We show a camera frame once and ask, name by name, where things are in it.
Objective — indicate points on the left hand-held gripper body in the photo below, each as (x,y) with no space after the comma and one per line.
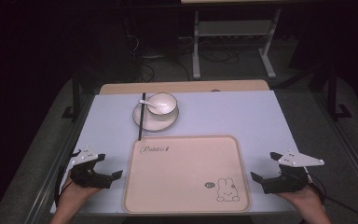
(87,179)

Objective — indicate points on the person's left hand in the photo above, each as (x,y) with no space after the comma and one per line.
(74,196)

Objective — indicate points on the white spoon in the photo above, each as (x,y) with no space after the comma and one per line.
(143,102)

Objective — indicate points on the white round plate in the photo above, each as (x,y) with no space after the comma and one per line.
(155,124)

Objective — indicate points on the black chopsticks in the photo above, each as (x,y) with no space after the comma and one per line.
(141,124)

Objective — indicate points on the black metal stand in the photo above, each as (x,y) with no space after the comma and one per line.
(76,99)
(332,99)

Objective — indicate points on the white bowl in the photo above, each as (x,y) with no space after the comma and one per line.
(166,102)

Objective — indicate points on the white metal table frame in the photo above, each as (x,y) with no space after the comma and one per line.
(195,62)

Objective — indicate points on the person's right hand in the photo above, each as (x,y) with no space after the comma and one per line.
(306,197)

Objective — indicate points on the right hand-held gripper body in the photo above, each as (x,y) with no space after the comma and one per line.
(287,183)

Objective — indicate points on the beige tray with rabbit print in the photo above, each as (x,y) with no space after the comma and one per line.
(183,174)

